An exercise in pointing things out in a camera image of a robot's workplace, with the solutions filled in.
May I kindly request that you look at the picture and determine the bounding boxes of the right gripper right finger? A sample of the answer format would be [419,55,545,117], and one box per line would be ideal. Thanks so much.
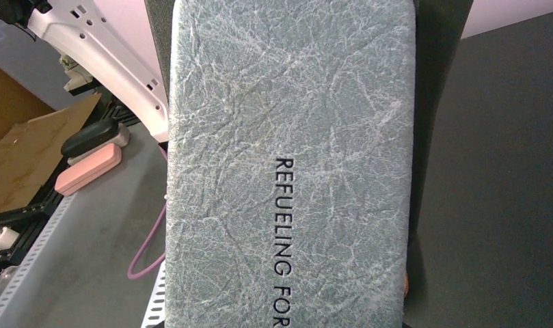
[407,0,473,327]

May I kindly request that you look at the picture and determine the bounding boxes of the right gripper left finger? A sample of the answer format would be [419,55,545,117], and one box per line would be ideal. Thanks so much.
[144,0,175,100]

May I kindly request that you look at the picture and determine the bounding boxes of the blue-grey glasses case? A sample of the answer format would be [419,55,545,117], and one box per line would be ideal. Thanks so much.
[165,1,416,327]

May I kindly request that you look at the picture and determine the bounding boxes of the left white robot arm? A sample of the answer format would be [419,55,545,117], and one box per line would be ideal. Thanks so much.
[0,1,169,143]

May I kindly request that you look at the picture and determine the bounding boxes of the black glasses case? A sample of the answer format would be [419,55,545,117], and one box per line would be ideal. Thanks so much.
[61,118,118,157]

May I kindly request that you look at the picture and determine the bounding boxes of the pink glasses case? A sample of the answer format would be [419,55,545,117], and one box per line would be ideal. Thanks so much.
[55,143,122,196]

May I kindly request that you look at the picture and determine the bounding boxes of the brown cardboard box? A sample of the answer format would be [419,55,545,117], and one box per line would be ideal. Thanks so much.
[0,69,100,213]

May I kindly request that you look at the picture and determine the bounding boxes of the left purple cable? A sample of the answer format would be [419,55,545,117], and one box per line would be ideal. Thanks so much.
[126,144,168,281]

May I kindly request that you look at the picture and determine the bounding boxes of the black front frame rail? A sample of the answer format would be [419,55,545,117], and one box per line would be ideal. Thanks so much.
[0,93,139,281]

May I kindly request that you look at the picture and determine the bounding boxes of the white slotted cable duct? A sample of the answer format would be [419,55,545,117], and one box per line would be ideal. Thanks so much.
[0,193,164,327]

